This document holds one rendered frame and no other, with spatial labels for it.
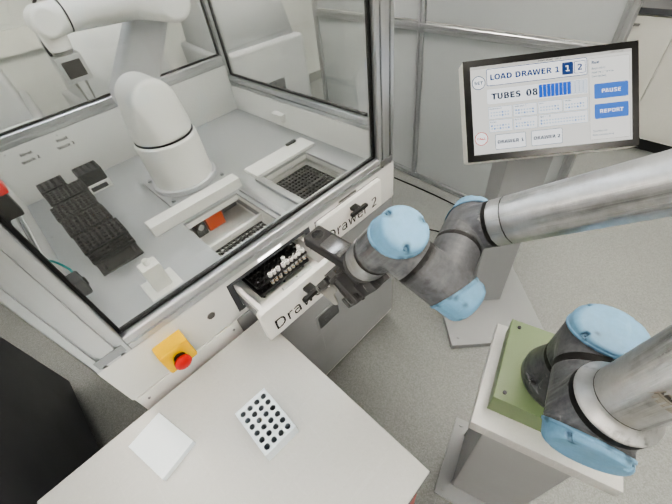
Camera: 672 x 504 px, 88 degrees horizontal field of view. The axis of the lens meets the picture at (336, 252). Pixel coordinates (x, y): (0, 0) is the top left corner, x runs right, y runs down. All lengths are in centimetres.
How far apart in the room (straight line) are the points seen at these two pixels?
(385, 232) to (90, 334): 63
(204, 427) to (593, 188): 89
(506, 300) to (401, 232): 159
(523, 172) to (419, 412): 107
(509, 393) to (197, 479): 69
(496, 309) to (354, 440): 128
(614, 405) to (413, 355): 128
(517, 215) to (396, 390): 129
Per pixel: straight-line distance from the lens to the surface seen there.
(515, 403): 87
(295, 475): 87
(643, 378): 56
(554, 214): 54
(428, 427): 168
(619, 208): 53
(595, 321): 74
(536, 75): 134
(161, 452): 98
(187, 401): 102
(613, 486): 95
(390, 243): 46
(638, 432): 64
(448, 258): 52
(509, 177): 145
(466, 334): 186
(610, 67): 145
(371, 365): 177
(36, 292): 78
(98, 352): 90
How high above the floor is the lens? 160
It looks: 45 degrees down
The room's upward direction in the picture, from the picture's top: 9 degrees counter-clockwise
